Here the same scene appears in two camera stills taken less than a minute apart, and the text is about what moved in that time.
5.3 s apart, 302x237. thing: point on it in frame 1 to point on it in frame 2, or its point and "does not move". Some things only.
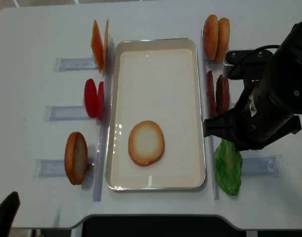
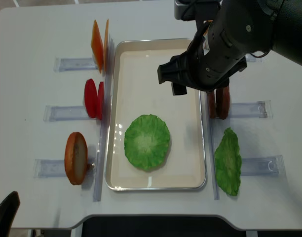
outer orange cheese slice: [97, 45] does not move
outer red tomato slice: [91, 98] does not move
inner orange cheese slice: [105, 45] does not move
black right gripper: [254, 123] to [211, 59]
